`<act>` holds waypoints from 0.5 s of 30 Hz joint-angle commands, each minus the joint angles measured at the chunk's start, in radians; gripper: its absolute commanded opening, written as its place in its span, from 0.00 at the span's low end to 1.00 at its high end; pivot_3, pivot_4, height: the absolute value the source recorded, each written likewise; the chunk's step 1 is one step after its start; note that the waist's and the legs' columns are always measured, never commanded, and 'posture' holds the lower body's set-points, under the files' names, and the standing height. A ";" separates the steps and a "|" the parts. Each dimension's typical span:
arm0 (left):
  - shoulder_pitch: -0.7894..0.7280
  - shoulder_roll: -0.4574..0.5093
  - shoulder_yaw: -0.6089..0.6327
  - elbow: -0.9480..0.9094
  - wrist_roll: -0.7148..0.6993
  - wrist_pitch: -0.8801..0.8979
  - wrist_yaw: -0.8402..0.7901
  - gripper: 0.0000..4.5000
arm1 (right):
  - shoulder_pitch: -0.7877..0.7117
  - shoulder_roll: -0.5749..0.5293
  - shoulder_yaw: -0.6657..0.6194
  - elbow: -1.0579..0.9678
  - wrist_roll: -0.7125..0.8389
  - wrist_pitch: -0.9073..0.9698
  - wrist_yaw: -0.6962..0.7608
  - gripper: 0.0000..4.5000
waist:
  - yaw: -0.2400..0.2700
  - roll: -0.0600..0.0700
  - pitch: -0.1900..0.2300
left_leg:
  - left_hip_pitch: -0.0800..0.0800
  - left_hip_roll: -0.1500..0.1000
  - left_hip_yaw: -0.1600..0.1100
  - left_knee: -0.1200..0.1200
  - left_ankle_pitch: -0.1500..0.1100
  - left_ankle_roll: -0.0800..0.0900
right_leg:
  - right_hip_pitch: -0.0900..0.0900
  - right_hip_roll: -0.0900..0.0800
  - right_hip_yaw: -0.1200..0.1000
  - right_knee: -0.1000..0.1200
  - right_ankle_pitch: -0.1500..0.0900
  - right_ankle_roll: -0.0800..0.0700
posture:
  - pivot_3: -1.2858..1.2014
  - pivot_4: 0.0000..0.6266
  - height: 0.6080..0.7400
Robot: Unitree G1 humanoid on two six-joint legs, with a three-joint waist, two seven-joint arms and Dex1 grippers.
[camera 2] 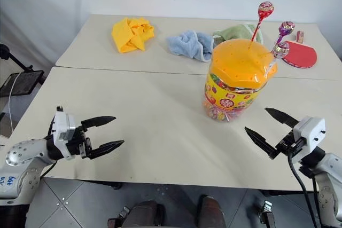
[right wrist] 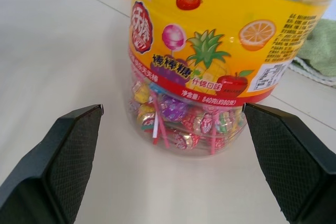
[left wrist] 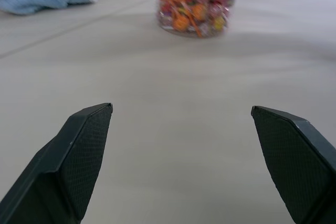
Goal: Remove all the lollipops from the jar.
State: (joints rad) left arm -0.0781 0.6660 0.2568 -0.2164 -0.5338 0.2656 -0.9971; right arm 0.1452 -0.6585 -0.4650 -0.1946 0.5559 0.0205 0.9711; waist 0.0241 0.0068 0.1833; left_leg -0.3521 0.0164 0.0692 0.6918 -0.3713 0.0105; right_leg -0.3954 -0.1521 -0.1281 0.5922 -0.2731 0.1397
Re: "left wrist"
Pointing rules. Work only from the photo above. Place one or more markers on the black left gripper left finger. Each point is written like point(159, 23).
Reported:
point(65, 161)

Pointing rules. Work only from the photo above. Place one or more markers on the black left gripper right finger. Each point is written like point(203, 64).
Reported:
point(294, 161)

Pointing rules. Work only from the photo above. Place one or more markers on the clear lollipop tub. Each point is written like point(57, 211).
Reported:
point(198, 3)

